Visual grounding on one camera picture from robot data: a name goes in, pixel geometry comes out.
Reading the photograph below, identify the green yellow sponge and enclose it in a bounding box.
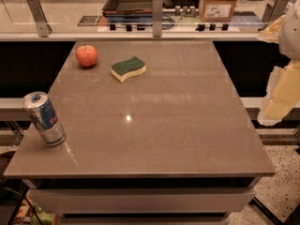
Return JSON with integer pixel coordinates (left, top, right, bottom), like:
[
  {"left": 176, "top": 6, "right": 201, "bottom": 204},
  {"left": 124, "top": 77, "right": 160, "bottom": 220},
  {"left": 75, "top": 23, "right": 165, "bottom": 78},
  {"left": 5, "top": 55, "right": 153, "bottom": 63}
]
[{"left": 111, "top": 56, "right": 146, "bottom": 83}]

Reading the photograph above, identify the silver blue redbull can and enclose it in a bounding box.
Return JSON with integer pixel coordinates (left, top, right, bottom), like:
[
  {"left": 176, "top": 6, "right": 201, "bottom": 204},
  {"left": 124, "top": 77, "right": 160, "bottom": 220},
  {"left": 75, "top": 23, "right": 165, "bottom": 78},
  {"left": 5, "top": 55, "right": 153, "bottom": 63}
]
[{"left": 22, "top": 91, "right": 66, "bottom": 146}]

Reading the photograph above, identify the white table drawer cabinet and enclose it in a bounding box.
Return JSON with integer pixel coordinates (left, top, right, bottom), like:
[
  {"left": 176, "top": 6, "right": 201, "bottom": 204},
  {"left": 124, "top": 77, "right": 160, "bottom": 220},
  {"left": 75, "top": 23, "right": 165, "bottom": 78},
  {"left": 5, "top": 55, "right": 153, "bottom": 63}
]
[{"left": 25, "top": 180, "right": 255, "bottom": 225}]

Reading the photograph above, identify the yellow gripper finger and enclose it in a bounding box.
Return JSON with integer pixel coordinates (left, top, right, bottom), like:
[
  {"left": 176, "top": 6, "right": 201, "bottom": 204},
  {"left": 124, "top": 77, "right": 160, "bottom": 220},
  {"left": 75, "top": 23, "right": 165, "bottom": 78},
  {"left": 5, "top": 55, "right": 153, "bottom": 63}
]
[
  {"left": 257, "top": 15, "right": 285, "bottom": 44},
  {"left": 257, "top": 59, "right": 300, "bottom": 127}
]

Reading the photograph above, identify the red apple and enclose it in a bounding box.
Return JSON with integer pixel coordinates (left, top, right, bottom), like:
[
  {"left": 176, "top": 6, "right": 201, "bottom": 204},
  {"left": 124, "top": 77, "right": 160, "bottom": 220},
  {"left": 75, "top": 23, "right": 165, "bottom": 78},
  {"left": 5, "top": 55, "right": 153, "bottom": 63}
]
[{"left": 76, "top": 45, "right": 98, "bottom": 68}]

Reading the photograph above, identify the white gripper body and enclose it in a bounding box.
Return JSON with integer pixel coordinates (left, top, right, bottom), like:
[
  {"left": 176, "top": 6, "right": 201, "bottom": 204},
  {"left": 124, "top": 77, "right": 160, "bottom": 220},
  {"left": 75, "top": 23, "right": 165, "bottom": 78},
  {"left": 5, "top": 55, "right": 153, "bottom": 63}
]
[{"left": 278, "top": 0, "right": 300, "bottom": 60}]

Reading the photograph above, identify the orange black tray bin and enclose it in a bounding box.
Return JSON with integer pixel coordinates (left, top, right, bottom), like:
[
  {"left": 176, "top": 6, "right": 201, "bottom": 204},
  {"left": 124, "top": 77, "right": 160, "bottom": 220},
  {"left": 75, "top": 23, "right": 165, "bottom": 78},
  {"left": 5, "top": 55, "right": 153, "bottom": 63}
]
[{"left": 102, "top": 0, "right": 152, "bottom": 15}]

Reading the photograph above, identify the right metal glass bracket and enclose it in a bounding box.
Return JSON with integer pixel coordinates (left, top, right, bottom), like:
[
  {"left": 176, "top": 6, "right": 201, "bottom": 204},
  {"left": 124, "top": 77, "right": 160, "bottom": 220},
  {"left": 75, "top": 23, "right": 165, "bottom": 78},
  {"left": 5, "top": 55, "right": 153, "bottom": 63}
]
[{"left": 262, "top": 0, "right": 289, "bottom": 23}]

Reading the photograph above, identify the metal glass bracket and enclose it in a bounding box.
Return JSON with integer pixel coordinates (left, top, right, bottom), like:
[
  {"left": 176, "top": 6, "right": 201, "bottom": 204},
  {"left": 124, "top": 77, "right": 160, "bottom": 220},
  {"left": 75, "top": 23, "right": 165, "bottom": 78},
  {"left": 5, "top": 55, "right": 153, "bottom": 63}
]
[
  {"left": 26, "top": 0, "right": 52, "bottom": 38},
  {"left": 152, "top": 0, "right": 163, "bottom": 38},
  {"left": 262, "top": 0, "right": 289, "bottom": 23}
]

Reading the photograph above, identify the middle metal glass bracket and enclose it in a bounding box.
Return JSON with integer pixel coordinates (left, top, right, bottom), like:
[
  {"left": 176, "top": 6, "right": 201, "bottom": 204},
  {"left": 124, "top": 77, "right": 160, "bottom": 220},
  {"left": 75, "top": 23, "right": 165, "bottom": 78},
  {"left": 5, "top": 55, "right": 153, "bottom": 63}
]
[{"left": 152, "top": 0, "right": 163, "bottom": 38}]

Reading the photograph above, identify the left metal glass bracket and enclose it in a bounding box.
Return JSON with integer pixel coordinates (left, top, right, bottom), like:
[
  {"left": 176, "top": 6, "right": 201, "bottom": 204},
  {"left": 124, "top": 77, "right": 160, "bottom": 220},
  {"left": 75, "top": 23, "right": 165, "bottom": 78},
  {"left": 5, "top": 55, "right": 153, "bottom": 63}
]
[{"left": 26, "top": 0, "right": 52, "bottom": 38}]

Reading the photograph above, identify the cardboard box with label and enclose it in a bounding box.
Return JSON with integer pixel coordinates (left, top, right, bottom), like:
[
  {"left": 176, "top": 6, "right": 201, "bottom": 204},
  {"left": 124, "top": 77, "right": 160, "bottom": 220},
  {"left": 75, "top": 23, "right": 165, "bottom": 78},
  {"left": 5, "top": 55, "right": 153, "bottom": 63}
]
[{"left": 199, "top": 0, "right": 237, "bottom": 22}]

